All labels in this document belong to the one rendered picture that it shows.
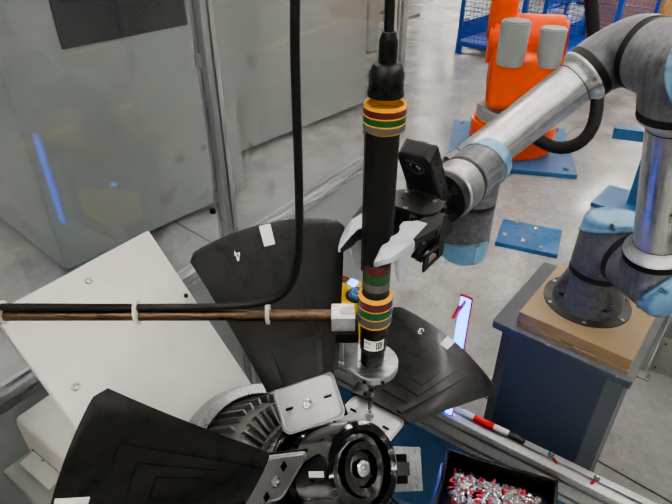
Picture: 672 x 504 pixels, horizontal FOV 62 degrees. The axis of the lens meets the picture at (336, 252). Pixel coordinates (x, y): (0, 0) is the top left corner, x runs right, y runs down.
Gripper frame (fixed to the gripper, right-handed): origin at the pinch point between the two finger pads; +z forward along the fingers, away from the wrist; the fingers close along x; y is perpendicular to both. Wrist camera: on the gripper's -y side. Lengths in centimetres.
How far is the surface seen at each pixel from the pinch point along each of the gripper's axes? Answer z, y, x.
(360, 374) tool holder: 0.3, 19.7, -0.3
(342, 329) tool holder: 0.9, 12.9, 2.2
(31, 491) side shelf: 28, 64, 57
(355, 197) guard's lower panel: -105, 63, 74
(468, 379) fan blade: -22.5, 35.8, -7.0
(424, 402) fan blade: -11.3, 32.9, -4.6
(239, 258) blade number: -0.5, 10.7, 21.4
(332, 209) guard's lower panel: -91, 61, 74
